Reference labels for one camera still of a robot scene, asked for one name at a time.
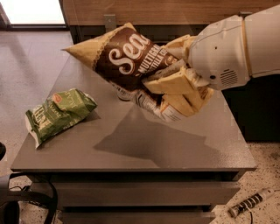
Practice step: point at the white soda can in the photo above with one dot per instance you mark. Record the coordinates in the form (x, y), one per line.
(123, 94)

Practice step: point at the left metal bracket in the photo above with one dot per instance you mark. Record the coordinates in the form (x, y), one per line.
(109, 22)

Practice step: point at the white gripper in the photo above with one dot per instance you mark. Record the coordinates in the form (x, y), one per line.
(218, 52)

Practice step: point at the brown multigrain chip bag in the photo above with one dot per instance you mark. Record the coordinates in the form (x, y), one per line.
(124, 57)

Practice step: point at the white power strip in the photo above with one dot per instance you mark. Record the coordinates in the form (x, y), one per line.
(251, 202)

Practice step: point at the green jalapeno chip bag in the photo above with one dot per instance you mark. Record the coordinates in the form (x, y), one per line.
(57, 113)

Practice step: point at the black chair base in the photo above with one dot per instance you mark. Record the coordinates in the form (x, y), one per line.
(9, 207)

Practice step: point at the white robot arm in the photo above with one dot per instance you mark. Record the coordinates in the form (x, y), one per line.
(262, 34)

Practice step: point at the grey drawer cabinet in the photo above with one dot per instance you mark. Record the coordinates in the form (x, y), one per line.
(123, 165)

